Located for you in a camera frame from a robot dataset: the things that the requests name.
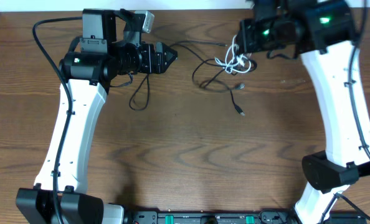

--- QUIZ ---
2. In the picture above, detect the white usb cable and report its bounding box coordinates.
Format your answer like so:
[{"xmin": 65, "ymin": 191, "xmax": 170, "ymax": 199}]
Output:
[{"xmin": 214, "ymin": 34, "xmax": 253, "ymax": 75}]

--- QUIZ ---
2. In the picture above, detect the black usb cable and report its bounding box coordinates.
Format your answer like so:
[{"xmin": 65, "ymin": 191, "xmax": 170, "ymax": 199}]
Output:
[{"xmin": 128, "ymin": 40, "xmax": 258, "ymax": 117}]

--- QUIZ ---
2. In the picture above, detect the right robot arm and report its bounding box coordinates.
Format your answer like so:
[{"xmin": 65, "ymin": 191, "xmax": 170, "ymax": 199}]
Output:
[{"xmin": 235, "ymin": 0, "xmax": 370, "ymax": 223}]

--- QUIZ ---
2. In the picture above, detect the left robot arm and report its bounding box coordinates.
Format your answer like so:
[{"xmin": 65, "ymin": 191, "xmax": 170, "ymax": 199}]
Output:
[{"xmin": 16, "ymin": 9, "xmax": 178, "ymax": 223}]

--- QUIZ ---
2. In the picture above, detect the clear tape piece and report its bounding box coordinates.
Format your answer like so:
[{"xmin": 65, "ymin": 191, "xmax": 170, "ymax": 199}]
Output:
[{"xmin": 280, "ymin": 78, "xmax": 306, "ymax": 85}]

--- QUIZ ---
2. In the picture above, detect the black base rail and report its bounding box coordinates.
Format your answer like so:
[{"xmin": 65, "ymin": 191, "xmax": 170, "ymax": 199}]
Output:
[{"xmin": 122, "ymin": 210, "xmax": 368, "ymax": 224}]

